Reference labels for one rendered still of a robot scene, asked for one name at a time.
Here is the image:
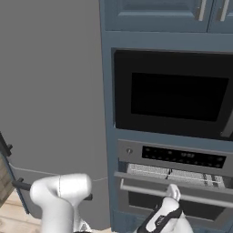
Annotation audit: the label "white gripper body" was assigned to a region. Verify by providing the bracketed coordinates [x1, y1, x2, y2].
[166, 183, 182, 202]

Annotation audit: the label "silver oven door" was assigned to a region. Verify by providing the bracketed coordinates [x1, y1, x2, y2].
[113, 170, 233, 225]

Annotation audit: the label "silver oven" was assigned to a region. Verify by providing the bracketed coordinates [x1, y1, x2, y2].
[114, 138, 233, 233]

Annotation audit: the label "black microwave oven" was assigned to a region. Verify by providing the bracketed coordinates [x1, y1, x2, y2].
[111, 47, 233, 142]

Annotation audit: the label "blue cabinet housing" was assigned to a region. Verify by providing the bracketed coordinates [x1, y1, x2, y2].
[98, 0, 233, 233]

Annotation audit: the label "grey fridge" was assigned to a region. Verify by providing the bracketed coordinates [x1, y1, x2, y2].
[0, 0, 112, 231]

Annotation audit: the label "wide blue cupboard door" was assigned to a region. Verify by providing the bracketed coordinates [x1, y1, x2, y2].
[103, 0, 214, 33]

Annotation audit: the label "narrow blue cupboard door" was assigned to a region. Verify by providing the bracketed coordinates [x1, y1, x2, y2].
[207, 0, 233, 35]

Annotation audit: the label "silver oven door handle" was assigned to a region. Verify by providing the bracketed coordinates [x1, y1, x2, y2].
[119, 177, 233, 209]

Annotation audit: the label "wire oven rack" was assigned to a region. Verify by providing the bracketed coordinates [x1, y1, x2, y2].
[126, 162, 228, 189]

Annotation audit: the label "long black fridge handle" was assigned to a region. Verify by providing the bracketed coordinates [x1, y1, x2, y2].
[11, 177, 94, 202]

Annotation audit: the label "short black fridge handle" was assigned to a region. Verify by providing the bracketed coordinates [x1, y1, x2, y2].
[0, 131, 14, 158]

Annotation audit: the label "silver cupboard handle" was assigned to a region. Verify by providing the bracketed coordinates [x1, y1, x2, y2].
[198, 0, 208, 22]
[219, 0, 231, 23]

